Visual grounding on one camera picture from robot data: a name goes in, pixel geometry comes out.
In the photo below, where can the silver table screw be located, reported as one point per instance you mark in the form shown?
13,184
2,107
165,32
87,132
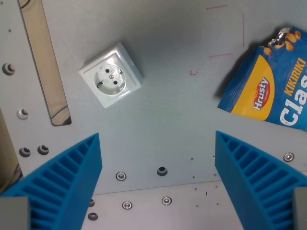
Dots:
166,200
121,176
288,157
127,205

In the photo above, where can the blue Hrusty snack bag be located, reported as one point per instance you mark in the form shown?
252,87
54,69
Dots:
271,83

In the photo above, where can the white wall power socket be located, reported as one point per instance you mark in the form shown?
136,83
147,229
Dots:
110,76

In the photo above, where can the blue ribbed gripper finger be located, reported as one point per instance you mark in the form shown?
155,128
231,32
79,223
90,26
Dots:
254,182
64,182

